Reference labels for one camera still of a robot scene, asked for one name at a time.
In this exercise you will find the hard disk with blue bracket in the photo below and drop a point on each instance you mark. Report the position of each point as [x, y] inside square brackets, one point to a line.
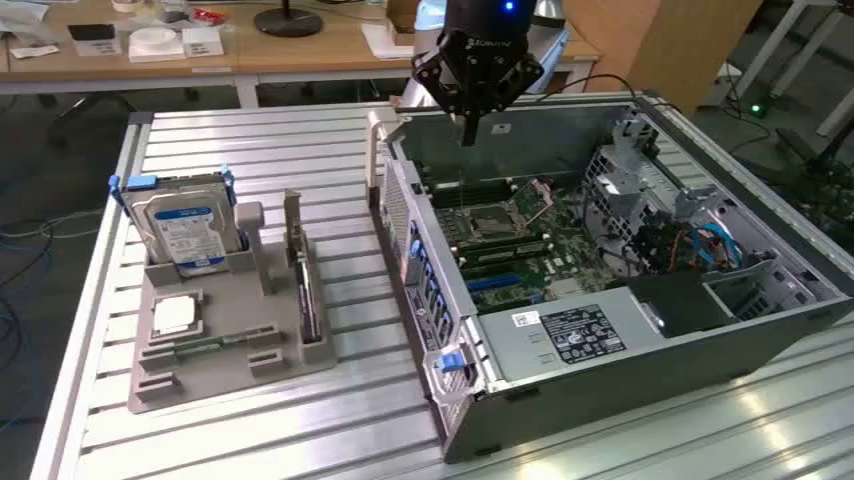
[183, 230]

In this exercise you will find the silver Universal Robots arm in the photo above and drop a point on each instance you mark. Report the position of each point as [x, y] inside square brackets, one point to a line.
[428, 20]

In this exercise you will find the wooden desk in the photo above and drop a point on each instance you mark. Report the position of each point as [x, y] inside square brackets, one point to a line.
[81, 70]

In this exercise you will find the graphics card with metal bracket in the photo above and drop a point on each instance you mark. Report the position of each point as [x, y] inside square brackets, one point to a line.
[307, 290]

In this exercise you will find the white printed box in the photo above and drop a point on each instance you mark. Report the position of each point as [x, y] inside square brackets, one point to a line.
[202, 42]

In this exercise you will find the black office chair base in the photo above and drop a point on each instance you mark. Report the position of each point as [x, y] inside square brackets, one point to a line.
[74, 107]

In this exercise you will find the blue case latch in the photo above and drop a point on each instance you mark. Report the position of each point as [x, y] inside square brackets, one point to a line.
[449, 362]

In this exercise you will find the grey parts rack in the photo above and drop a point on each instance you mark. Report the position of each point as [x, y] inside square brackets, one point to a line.
[234, 370]

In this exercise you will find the white box with black top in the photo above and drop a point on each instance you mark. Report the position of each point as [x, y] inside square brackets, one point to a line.
[95, 40]

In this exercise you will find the white paper stack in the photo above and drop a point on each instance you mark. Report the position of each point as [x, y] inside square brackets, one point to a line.
[388, 45]

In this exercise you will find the CPU socket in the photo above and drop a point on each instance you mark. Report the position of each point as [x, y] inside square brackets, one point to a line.
[490, 222]

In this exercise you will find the open grey PC case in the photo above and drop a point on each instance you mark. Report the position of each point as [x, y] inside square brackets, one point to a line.
[601, 390]

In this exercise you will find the red packet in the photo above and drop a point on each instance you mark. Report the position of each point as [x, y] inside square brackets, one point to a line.
[207, 16]

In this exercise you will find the white paper label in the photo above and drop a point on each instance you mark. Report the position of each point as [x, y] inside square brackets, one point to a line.
[34, 51]

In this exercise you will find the brown cardboard box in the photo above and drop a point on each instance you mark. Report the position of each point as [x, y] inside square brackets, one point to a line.
[402, 15]

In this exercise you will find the silver CPU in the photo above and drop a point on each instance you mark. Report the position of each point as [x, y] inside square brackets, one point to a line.
[175, 317]

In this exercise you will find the metal disk bay cage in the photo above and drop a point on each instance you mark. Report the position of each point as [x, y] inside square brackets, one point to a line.
[621, 195]

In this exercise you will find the installed black RAM stick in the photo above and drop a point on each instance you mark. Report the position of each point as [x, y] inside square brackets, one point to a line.
[504, 256]
[501, 246]

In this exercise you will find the blue expansion slot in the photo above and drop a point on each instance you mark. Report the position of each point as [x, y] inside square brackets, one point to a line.
[494, 283]

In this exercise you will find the green motherboard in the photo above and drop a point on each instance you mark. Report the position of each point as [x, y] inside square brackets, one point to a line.
[568, 260]

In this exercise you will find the wooden cabinet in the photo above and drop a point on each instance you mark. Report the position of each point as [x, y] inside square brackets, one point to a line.
[668, 50]

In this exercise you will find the green RAM stick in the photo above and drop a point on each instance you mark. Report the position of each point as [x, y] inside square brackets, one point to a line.
[210, 344]

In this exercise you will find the black round lamp base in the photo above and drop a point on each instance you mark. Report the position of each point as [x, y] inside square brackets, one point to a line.
[289, 22]

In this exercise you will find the white box holding tape roll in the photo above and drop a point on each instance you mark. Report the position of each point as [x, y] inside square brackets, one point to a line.
[157, 45]

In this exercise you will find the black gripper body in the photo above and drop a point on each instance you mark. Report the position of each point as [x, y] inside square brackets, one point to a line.
[488, 30]

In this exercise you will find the grey power supply unit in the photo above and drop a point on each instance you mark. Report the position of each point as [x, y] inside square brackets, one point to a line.
[574, 335]

